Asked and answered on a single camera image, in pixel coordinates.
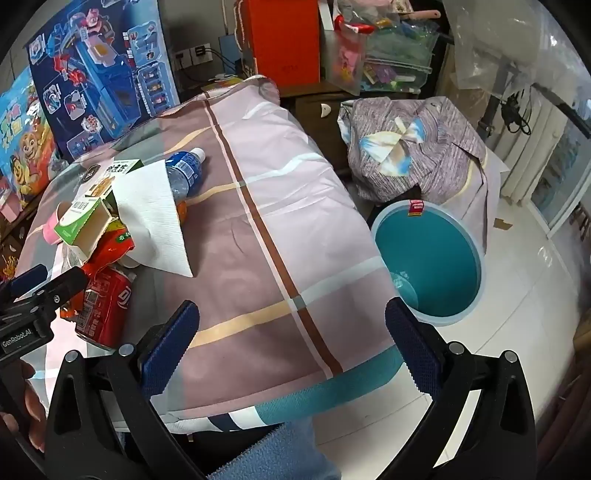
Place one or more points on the pink paper cup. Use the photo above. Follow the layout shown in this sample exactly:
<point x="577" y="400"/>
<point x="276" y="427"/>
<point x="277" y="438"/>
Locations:
<point x="50" y="233"/>

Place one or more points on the clear plastic water bottle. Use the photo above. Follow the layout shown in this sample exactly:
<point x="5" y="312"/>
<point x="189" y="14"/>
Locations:
<point x="182" y="168"/>

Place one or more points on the white paper napkin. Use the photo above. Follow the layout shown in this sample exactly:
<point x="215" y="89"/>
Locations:
<point x="147" y="217"/>

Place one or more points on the red snack packet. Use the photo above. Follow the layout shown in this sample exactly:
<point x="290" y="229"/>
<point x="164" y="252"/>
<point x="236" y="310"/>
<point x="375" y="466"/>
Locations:
<point x="111" y="244"/>

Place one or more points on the orange fruit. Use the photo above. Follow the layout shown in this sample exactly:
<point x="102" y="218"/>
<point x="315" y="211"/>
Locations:
<point x="181" y="212"/>

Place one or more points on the clear plastic storage bin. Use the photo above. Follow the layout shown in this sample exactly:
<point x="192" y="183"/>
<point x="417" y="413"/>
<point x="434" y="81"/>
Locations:
<point x="397" y="50"/>

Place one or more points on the clear plastic bag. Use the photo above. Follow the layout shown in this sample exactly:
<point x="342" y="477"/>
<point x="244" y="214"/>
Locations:
<point x="489" y="41"/>

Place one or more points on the brown cardboard scrap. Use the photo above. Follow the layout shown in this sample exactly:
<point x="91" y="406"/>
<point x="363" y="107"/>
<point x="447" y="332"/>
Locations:
<point x="502" y="224"/>

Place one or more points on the person's left hand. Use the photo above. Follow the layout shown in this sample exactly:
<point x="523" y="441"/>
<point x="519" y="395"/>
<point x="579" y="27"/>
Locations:
<point x="27" y="406"/>

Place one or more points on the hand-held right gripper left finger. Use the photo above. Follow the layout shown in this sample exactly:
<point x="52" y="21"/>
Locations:
<point x="171" y="341"/>

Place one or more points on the dark wooden cabinet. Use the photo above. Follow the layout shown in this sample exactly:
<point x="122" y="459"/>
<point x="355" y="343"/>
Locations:
<point x="314" y="124"/>

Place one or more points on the teal round waste bin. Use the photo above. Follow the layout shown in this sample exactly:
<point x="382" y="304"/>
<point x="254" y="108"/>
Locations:
<point x="415" y="249"/>

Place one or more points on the person's blue jeans leg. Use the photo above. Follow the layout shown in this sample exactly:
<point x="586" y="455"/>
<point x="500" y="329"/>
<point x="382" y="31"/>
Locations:
<point x="286" y="452"/>

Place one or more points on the red soda can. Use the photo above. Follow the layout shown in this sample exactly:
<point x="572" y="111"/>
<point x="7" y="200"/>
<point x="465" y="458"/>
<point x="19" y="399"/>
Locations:
<point x="104" y="309"/>

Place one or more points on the small pink box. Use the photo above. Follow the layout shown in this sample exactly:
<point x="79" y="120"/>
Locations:
<point x="10" y="205"/>

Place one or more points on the green white carton box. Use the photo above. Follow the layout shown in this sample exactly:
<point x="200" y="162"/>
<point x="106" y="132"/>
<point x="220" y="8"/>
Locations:
<point x="74" y="219"/>

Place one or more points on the orange box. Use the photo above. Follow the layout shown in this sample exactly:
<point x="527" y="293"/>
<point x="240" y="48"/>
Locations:
<point x="281" y="41"/>

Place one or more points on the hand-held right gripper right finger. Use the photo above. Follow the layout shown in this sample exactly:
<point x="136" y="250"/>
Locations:
<point x="415" y="341"/>

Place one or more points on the cartoon dog toy box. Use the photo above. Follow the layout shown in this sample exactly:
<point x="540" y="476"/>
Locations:
<point x="23" y="152"/>

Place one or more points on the blue toy box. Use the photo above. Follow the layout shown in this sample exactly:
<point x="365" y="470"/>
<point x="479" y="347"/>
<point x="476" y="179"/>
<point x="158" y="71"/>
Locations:
<point x="101" y="69"/>

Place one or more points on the pale pink sheet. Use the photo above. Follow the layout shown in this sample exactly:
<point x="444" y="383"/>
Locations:
<point x="494" y="184"/>

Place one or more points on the glass sliding door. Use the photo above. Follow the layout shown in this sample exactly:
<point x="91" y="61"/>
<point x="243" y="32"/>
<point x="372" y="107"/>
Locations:
<point x="563" y="166"/>

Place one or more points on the white wall socket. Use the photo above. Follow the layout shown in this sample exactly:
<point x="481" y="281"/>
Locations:
<point x="194" y="55"/>

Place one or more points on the purple grey cloth bundle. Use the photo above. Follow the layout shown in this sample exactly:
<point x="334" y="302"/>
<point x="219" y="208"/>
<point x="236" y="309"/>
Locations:
<point x="415" y="138"/>

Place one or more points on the pink plaid blanket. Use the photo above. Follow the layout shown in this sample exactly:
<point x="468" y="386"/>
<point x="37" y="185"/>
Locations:
<point x="277" y="207"/>

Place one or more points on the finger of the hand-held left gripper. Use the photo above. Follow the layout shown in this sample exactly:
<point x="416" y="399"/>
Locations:
<point x="27" y="279"/>
<point x="64" y="286"/>

